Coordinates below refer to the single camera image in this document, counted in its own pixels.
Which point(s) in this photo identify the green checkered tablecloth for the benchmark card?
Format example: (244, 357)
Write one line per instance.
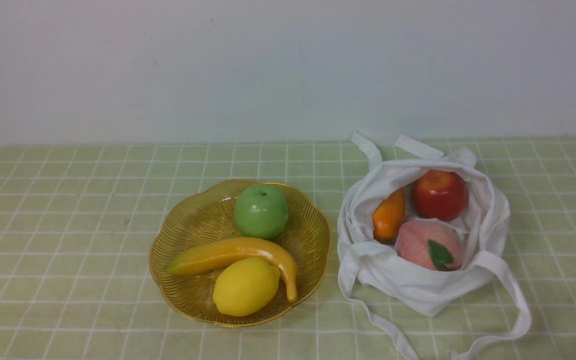
(77, 223)

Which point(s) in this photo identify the white cloth bag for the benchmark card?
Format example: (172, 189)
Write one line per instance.
(395, 163)

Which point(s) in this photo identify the orange mango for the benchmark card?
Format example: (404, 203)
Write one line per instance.
(389, 217)

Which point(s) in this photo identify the green apple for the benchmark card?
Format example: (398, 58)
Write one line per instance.
(261, 211)

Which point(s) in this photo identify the yellow banana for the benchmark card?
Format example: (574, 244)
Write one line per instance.
(225, 252)

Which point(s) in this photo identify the red apple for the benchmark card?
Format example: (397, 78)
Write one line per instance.
(439, 195)

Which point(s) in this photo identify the yellow lemon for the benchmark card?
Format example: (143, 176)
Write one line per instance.
(245, 287)

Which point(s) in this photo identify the amber plastic fruit basket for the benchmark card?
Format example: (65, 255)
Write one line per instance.
(207, 217)

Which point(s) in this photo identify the pink peach with leaf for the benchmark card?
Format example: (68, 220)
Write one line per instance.
(431, 245)

